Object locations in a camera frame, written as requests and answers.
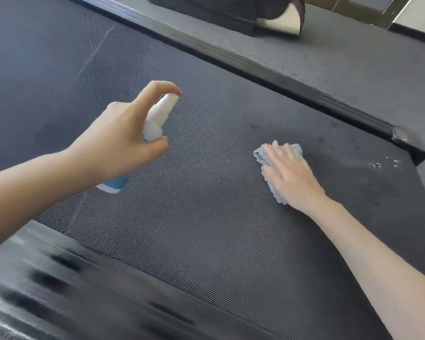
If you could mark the dark glass double door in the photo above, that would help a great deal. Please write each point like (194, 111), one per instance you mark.
(364, 7)

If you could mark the white blue spray bottle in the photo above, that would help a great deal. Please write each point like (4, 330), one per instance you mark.
(156, 118)

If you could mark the person's right hand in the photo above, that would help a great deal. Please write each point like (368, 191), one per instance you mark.
(294, 177)

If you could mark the beige brown massage chair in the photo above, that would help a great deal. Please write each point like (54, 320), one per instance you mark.
(216, 10)

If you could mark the dark grey treadmill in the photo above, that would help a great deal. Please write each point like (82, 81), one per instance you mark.
(163, 244)

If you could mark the grey fluffy cloth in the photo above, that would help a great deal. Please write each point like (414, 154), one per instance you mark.
(260, 153)

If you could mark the person's left hand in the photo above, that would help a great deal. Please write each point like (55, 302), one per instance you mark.
(113, 148)

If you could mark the person's right forearm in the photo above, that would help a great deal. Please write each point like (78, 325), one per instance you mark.
(386, 265)

